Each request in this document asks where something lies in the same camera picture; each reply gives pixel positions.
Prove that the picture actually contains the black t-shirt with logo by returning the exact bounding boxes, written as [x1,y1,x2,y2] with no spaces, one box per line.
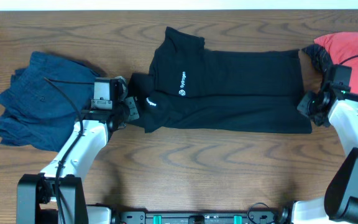
[129,27,312,134]

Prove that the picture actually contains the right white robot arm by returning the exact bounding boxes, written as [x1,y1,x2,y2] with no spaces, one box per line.
[288,65,358,223]

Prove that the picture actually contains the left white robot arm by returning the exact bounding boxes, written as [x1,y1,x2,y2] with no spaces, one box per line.
[16,76,139,223]

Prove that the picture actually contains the black patterned garment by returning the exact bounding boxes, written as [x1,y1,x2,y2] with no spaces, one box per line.
[301,44,333,73]

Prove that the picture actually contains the folded navy blue shorts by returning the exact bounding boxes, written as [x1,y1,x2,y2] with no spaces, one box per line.
[0,52,98,152]

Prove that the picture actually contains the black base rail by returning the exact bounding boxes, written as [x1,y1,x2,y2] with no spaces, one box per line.
[85,202,295,224]

